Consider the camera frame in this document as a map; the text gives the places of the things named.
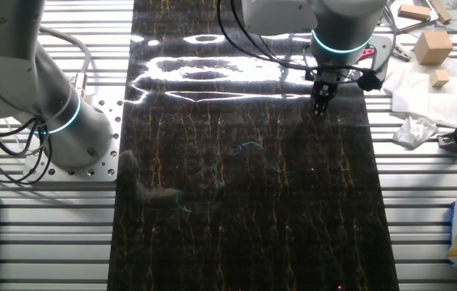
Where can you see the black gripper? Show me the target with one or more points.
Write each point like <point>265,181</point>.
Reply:
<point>324,88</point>

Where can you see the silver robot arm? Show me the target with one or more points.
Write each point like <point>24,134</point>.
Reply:
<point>5,60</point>

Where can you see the long wooden block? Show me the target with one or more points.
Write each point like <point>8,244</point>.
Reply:
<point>414,12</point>
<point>441,10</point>

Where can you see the red plastic clothespin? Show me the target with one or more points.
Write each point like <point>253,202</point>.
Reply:
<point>367,52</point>

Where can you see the flat white tissue sheets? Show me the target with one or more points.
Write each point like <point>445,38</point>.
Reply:
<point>414,97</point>

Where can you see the crumpled white tissue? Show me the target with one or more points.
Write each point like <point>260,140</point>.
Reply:
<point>414,131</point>

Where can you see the small wooden cube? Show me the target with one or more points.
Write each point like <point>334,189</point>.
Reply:
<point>439,78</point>

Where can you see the large wooden cube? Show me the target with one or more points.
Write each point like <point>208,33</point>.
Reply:
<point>433,47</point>

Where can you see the black marble pattern mat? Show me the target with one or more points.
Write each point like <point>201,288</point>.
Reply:
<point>252,222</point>

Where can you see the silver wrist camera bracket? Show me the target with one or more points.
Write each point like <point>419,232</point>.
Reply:
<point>382,52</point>

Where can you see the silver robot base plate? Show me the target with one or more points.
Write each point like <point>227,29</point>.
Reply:
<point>102,161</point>

